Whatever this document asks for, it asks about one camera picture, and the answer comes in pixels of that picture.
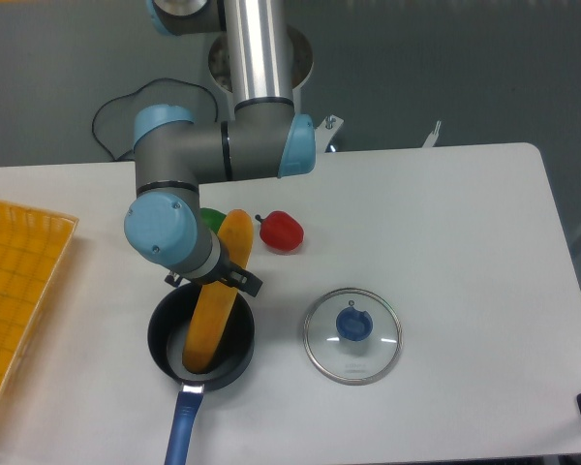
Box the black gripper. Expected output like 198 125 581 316
164 251 262 296

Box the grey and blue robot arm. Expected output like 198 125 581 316
124 1 316 295

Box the green bell pepper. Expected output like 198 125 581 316
199 207 227 233

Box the red bell pepper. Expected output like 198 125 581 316
255 210 304 253

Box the glass lid with blue knob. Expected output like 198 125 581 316
302 288 403 386

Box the yellow plastic basket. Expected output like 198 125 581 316
0 200 78 400

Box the black pot with blue handle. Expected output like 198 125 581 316
147 284 255 464

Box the white metal robot base frame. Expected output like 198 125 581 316
315 114 443 154

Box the black cable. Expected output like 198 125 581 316
91 77 220 162

